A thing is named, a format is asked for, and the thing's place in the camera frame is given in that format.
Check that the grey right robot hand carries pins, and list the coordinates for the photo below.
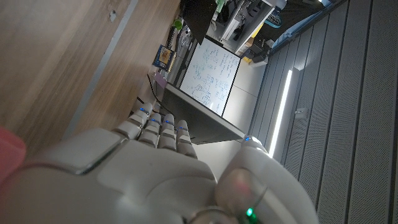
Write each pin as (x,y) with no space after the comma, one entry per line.
(124,186)

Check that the computer monitor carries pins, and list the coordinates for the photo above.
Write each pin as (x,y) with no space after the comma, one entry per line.
(199,121)

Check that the small pale desk item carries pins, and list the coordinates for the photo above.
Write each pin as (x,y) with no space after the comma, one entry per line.
(160,80)

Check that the small blue yellow box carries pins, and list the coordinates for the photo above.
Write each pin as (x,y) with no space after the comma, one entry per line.
(163,57)

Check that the whiteboard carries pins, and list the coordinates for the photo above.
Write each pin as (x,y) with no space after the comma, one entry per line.
(211,74)

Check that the small green object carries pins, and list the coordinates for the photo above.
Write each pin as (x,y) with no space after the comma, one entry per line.
(178,24)

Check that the long ceiling light strip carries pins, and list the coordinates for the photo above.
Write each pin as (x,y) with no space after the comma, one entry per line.
(281,109)

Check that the white ceiling sensor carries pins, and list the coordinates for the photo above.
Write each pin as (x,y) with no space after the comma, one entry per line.
(301,113)

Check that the white shelf cabinet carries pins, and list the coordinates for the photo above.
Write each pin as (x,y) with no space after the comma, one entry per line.
(260,21)

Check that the teal mesh basket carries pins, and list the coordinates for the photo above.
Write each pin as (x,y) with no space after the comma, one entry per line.
(273,20)

